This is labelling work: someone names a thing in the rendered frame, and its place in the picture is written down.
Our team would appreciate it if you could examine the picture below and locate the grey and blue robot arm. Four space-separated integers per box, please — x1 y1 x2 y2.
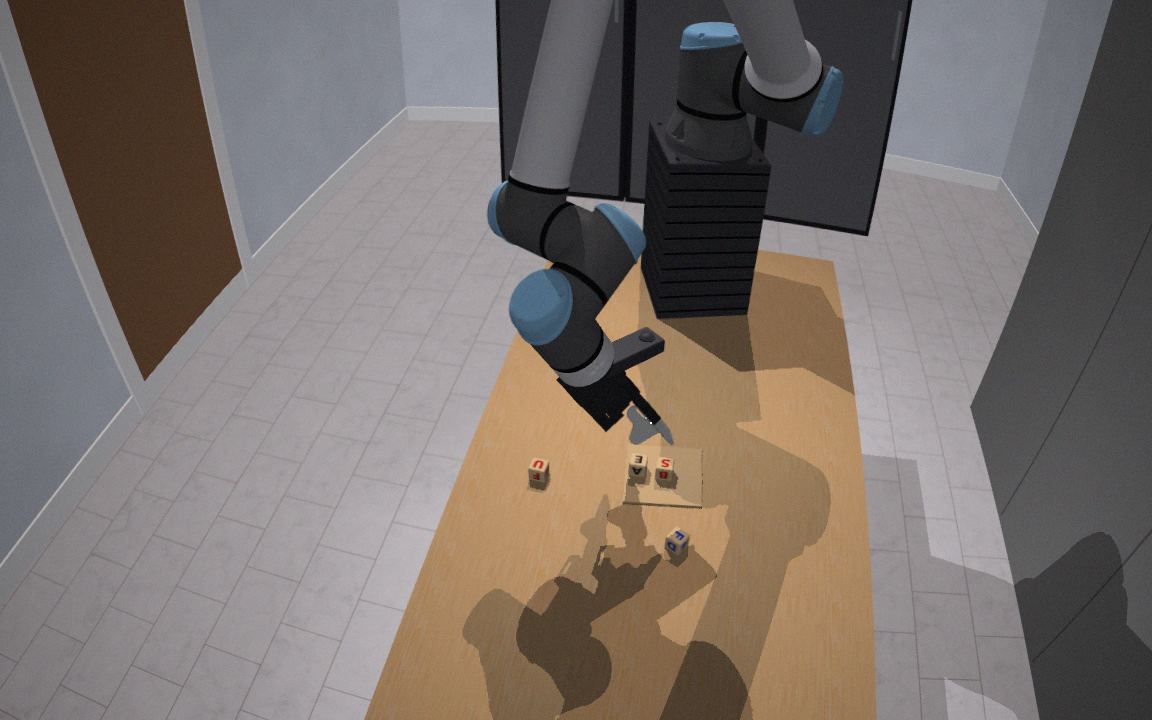
487 0 843 387

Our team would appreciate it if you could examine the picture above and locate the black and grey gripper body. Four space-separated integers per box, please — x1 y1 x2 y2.
558 362 641 432

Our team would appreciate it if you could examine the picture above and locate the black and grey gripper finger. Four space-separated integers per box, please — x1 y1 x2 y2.
627 388 674 446

